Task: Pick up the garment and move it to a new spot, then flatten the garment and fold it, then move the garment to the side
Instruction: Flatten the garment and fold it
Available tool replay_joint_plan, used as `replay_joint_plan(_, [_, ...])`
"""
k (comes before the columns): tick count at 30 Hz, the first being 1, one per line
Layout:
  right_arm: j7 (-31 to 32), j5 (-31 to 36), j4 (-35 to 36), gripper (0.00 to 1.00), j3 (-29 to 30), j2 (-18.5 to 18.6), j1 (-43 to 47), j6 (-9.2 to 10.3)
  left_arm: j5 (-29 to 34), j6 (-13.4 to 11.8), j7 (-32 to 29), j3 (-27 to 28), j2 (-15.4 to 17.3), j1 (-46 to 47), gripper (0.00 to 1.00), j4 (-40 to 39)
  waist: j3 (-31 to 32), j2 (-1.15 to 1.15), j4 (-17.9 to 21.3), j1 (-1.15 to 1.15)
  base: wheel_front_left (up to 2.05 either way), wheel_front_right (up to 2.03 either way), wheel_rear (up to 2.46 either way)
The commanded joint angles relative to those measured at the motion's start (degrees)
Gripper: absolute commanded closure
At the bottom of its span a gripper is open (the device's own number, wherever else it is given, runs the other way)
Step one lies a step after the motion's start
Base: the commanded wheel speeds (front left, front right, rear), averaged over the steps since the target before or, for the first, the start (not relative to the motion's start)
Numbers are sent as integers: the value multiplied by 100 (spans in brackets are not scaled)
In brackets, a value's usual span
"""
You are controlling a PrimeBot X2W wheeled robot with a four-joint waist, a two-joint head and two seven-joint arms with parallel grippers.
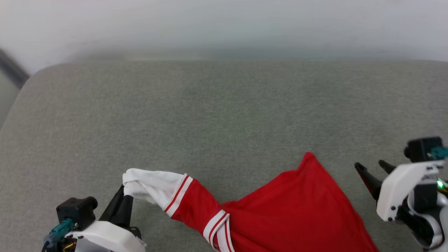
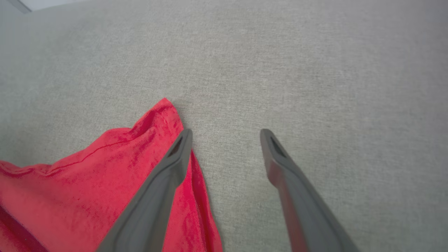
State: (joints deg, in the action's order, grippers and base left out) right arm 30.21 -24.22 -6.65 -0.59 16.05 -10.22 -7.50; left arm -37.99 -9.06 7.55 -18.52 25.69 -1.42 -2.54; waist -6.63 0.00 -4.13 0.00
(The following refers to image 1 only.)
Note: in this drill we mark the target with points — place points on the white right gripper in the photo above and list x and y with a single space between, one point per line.
393 196

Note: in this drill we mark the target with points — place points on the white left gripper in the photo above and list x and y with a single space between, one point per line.
105 238

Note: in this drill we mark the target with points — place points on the red and white garment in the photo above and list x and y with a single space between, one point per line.
297 210

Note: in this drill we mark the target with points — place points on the grey fabric sofa seat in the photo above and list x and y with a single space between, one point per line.
210 122

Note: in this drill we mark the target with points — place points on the dark baseboard strip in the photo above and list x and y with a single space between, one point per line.
12 70

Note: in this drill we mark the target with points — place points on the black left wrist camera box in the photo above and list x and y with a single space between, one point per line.
77 210

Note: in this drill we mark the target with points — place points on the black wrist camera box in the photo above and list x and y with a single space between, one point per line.
77 210
421 149

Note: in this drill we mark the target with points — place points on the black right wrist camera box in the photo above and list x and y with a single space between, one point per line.
421 149

